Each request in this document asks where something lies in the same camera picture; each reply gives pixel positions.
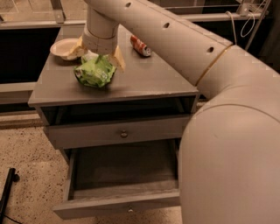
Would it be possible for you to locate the round brass drawer knob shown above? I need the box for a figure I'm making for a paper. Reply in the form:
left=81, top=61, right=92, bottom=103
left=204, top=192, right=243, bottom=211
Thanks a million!
left=120, top=130, right=128, bottom=138

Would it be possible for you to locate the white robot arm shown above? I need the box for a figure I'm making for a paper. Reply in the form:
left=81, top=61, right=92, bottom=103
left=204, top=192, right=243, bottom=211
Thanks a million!
left=83, top=0, right=280, bottom=224

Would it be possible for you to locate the grey metal tripod pole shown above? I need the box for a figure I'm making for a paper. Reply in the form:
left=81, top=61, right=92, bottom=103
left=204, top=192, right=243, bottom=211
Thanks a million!
left=245, top=0, right=272, bottom=51

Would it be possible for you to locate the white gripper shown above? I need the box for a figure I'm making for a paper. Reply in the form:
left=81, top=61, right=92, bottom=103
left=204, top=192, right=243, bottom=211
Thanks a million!
left=67, top=27, right=126, bottom=72

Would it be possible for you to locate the white hanging cable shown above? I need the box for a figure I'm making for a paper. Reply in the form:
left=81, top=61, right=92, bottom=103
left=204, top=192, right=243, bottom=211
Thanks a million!
left=225, top=10, right=256, bottom=46

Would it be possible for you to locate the metal railing frame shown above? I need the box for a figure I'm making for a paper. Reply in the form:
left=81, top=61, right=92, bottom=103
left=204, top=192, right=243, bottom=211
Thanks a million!
left=0, top=0, right=263, bottom=106

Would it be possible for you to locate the white round bowl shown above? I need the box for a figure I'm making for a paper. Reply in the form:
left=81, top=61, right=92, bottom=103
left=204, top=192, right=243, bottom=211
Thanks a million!
left=50, top=38, right=78, bottom=60

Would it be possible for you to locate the red soda can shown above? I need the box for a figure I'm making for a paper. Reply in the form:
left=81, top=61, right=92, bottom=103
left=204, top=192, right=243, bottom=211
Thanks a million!
left=130, top=35, right=151, bottom=57

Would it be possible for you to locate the black floor stand leg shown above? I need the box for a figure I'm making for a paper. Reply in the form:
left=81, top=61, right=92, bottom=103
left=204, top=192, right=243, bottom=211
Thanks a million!
left=0, top=168, right=19, bottom=224

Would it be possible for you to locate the closed grey upper drawer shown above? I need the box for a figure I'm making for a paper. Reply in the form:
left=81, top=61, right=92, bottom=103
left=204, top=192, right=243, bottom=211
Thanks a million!
left=45, top=115, right=190, bottom=150

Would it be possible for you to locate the open grey lower drawer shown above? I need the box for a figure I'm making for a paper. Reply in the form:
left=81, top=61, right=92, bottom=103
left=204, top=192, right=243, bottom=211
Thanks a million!
left=53, top=140, right=180, bottom=220

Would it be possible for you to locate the green rice chip bag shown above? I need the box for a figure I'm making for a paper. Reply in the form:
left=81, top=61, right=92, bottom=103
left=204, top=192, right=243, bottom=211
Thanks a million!
left=73, top=52, right=116, bottom=88

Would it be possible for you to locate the grey wooden drawer cabinet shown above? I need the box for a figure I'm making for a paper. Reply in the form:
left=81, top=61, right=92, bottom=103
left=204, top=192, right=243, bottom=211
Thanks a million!
left=27, top=24, right=201, bottom=165

